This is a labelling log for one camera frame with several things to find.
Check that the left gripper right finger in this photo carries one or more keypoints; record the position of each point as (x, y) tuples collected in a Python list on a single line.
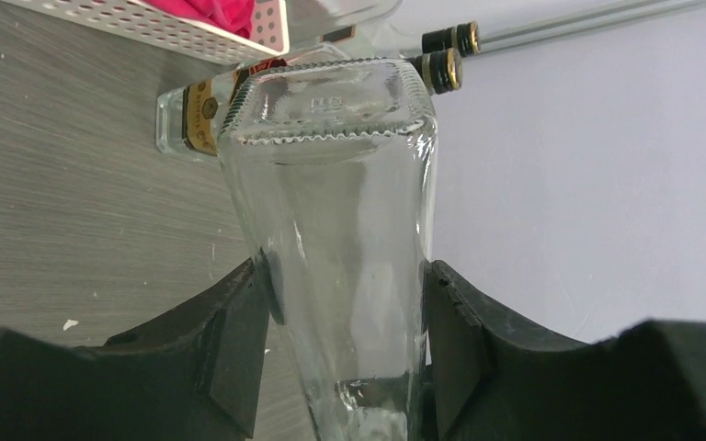
[(497, 375)]

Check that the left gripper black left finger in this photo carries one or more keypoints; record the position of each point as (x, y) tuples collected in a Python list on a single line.
[(190, 373)]

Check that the clear drinking glass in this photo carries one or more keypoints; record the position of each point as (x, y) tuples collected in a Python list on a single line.
[(331, 169)]

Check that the clear bottle black cap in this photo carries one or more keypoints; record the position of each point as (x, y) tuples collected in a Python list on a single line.
[(189, 119), (360, 29)]

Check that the rear clear bottle black cap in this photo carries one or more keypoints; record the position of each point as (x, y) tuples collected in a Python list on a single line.
[(360, 29)]

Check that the white plastic basket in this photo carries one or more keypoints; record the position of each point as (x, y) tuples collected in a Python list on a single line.
[(136, 20)]

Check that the magenta cloth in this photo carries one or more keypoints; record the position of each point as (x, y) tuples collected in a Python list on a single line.
[(234, 16)]

